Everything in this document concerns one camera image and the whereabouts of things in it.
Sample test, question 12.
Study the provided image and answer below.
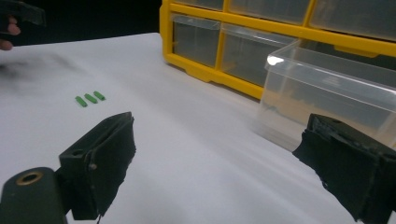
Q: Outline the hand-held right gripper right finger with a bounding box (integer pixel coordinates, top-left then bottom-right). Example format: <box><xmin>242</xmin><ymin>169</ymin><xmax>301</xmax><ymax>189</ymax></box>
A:
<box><xmin>291</xmin><ymin>113</ymin><xmax>396</xmax><ymax>224</ymax></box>

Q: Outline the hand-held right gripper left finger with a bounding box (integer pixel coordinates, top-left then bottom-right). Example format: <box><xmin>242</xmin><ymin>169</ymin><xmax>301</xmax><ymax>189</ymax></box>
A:
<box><xmin>59</xmin><ymin>111</ymin><xmax>137</xmax><ymax>221</ymax></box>

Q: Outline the clear plastic drawer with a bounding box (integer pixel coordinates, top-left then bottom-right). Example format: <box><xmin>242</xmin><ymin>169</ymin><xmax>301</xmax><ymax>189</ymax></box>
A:
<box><xmin>219</xmin><ymin>22</ymin><xmax>298</xmax><ymax>89</ymax></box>
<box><xmin>172</xmin><ymin>0</ymin><xmax>225</xmax><ymax>11</ymax></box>
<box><xmin>228</xmin><ymin>0</ymin><xmax>312</xmax><ymax>26</ymax></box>
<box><xmin>171</xmin><ymin>13</ymin><xmax>222</xmax><ymax>68</ymax></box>
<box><xmin>253</xmin><ymin>39</ymin><xmax>396</xmax><ymax>153</ymax></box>

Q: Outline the yellow plastic drawer cabinet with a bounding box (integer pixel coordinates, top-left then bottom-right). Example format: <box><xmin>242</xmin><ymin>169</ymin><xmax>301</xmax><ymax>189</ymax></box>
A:
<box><xmin>159</xmin><ymin>0</ymin><xmax>396</xmax><ymax>101</ymax></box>

